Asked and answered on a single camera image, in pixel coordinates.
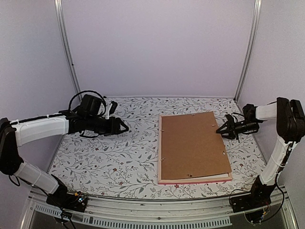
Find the aluminium corner post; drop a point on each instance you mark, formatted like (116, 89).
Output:
(66, 46)
(249, 49)

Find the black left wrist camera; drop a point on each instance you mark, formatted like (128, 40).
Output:
(110, 109)

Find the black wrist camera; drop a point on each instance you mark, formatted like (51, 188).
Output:
(110, 109)
(229, 118)

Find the landscape photo print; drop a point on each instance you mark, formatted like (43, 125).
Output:
(221, 175)

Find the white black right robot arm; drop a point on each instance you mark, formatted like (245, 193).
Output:
(290, 129)

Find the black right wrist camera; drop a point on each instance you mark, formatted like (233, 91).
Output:
(229, 118)

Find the left aluminium corner post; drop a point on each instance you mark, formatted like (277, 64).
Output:
(66, 46)

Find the aluminium front table rail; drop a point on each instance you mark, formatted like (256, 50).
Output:
(198, 213)

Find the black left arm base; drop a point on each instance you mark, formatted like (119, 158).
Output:
(62, 199)

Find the pink wooden picture frame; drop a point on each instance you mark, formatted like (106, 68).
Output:
(159, 155)

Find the brown cardboard backing board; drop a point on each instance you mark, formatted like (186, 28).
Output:
(193, 148)

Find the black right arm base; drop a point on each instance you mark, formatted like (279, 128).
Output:
(242, 201)

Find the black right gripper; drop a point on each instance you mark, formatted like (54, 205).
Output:
(231, 128)

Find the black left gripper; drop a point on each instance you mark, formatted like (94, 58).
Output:
(113, 127)

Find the right aluminium corner post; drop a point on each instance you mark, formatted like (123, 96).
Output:
(249, 49)

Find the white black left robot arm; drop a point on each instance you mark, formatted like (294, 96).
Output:
(15, 134)

